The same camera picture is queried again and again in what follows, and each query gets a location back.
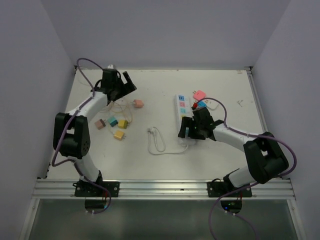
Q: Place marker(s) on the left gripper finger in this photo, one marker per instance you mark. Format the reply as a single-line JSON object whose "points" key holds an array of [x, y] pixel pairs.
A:
{"points": [[118, 92], [129, 86]]}

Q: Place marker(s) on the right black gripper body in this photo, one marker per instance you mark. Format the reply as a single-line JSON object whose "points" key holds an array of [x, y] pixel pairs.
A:
{"points": [[194, 121]]}

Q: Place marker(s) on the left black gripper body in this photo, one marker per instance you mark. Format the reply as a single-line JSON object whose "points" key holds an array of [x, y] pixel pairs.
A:
{"points": [[118, 84]]}

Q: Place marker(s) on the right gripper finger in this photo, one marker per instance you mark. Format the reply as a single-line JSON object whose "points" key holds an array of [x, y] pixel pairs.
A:
{"points": [[194, 133], [186, 127]]}

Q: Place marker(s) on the salmon pink USB charger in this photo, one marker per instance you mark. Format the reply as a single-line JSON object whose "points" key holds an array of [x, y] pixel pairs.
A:
{"points": [[137, 103]]}

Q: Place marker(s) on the blue plug adapter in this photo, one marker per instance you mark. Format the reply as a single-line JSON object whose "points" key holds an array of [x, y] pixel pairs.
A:
{"points": [[201, 104]]}

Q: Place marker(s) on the white plug adapter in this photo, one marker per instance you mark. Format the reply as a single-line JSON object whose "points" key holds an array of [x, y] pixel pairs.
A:
{"points": [[211, 105]]}

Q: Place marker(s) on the pink plug adapter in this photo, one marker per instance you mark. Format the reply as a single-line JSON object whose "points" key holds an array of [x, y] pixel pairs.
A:
{"points": [[198, 95]]}

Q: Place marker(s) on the teal USB charger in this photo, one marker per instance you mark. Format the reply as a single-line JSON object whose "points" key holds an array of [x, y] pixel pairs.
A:
{"points": [[112, 121]]}

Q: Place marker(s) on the beige brown USB charger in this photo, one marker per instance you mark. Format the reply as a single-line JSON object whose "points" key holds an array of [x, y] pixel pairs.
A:
{"points": [[100, 124]]}

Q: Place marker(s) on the yellow olive USB charger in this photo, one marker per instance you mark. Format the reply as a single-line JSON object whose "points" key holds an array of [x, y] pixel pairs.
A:
{"points": [[119, 135]]}

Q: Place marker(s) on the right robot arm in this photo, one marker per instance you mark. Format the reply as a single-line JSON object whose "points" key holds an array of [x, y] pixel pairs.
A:
{"points": [[241, 176]]}

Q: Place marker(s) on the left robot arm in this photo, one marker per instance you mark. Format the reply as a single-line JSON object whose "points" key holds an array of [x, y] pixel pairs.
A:
{"points": [[71, 136]]}

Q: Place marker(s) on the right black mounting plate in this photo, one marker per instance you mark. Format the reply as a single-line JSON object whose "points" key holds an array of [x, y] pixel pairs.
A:
{"points": [[217, 188]]}

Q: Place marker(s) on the black mounting plate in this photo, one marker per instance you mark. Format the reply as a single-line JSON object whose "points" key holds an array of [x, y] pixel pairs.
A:
{"points": [[105, 189], [217, 188]]}

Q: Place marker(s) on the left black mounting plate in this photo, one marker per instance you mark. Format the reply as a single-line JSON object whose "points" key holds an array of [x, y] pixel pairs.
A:
{"points": [[105, 189]]}

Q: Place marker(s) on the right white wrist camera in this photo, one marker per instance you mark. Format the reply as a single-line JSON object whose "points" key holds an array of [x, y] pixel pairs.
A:
{"points": [[194, 106]]}

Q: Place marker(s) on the right side aluminium rail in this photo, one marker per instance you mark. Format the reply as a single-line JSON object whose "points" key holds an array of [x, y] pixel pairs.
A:
{"points": [[262, 120]]}

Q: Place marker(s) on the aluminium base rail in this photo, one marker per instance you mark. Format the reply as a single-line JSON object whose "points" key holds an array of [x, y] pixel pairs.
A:
{"points": [[276, 189]]}

